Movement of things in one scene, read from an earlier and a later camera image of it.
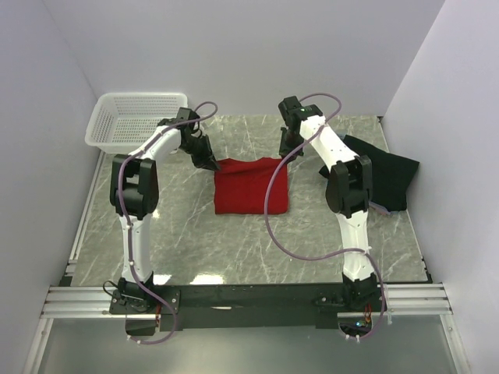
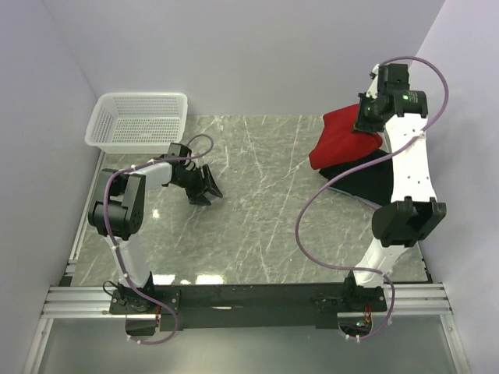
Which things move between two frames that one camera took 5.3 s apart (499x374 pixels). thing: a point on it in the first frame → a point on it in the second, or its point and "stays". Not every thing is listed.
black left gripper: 199,151 → 199,183
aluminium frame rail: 421,300 stays
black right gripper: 288,137 → 369,125
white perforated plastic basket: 122,121 stays
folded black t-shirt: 391,174 stays
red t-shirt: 242,186 → 338,142
